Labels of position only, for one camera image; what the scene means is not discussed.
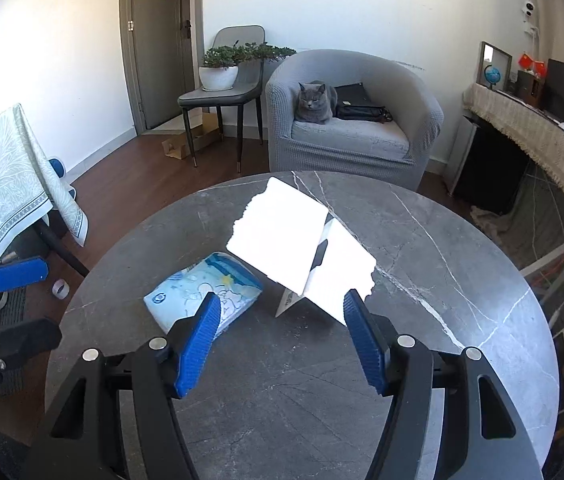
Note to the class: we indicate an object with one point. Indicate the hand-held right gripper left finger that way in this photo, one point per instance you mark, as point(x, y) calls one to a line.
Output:
point(197, 350)

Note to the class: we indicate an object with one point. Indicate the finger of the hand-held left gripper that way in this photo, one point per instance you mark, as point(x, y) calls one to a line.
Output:
point(14, 274)
point(17, 337)

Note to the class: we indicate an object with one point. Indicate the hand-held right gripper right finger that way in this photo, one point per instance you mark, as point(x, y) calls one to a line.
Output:
point(367, 355)

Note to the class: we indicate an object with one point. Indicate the white cardboard box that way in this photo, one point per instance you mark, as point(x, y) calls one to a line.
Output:
point(282, 230)

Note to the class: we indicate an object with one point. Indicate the tape roll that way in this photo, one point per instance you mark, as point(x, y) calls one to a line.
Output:
point(60, 288)

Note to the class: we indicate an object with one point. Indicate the dark table leg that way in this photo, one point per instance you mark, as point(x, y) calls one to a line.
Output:
point(62, 250)

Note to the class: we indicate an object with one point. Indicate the blue tissue pack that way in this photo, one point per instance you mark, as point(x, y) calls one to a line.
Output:
point(202, 285)

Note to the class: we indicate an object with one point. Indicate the table with white cloth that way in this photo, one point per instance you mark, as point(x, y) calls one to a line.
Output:
point(2, 175)

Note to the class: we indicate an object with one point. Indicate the blue and white round item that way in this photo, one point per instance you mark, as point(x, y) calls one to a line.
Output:
point(57, 167)

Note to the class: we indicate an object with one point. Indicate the round grey marble table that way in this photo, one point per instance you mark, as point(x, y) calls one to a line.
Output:
point(437, 260)

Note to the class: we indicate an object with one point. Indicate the grey armchair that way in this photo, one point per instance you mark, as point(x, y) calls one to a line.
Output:
point(352, 150)

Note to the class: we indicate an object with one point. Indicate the flat cardboard box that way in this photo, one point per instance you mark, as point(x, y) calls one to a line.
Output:
point(182, 145)

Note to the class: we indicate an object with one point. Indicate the black cabinet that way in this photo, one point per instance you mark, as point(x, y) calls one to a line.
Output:
point(487, 170)

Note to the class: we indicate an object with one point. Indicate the black bag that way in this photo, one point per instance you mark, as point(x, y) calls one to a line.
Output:
point(359, 105)

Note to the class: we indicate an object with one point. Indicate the grey dining chair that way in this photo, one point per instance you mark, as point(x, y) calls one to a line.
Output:
point(227, 97)

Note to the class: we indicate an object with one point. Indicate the grey cat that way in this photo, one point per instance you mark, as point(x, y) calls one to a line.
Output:
point(314, 102)

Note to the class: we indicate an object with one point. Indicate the grey door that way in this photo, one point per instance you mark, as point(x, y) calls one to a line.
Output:
point(157, 45)

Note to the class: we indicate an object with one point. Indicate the potted plant in white pot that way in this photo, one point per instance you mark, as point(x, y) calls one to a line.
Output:
point(219, 72)

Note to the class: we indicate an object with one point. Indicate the desk with lace cloth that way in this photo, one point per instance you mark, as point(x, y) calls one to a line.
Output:
point(537, 130)

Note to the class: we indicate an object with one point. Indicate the small blue globe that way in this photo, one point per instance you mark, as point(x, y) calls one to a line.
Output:
point(492, 76)

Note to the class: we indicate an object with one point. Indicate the small red flags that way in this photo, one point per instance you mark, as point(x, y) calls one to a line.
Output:
point(532, 62)

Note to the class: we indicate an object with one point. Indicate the wooden picture frame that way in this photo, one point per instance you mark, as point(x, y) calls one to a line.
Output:
point(504, 55)

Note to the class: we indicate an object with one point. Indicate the white security camera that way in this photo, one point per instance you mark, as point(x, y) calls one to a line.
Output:
point(529, 9)

